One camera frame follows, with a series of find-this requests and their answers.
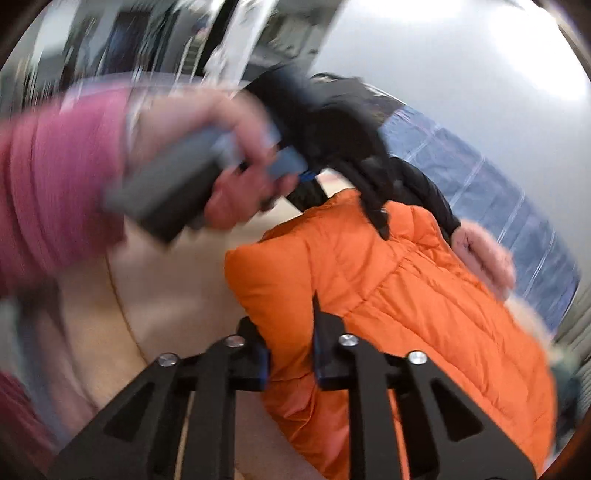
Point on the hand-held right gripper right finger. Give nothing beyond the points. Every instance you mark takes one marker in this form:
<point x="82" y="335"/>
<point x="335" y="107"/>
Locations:
<point x="360" y="383"/>

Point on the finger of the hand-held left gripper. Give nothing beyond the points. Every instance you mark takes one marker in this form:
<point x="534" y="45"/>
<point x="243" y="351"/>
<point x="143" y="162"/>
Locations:
<point x="305" y="196"/>
<point x="369" y="203"/>

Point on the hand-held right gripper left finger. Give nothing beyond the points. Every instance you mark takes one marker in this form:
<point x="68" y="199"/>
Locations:
<point x="221" y="383"/>

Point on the orange puffer jacket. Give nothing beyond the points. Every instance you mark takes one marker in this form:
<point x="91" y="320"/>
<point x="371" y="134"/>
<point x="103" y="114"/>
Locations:
<point x="392" y="300"/>

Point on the person's left hand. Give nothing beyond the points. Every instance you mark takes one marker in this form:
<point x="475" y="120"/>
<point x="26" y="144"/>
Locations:
<point x="184" y="115"/>

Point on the black garment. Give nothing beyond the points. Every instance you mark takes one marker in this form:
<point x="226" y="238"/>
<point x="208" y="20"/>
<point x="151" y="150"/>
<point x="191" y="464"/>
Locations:
<point x="429" y="198"/>

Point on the pale pink fluffy blanket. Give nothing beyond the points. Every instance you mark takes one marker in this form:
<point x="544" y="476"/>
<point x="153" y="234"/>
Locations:
<point x="175" y="286"/>

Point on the blue plaid bed sheet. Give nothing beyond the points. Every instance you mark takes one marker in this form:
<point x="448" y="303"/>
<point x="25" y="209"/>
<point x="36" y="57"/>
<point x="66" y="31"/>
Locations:
<point x="508" y="207"/>

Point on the cream fleece garment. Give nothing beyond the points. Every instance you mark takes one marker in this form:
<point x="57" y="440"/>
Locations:
<point x="531" y="318"/>

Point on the person's dark red clothing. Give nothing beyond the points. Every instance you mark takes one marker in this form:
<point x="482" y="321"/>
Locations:
<point x="21" y="415"/>

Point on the white pleated curtain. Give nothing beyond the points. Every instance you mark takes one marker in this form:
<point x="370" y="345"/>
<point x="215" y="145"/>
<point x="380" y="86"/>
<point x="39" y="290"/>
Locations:
<point x="575" y="337"/>

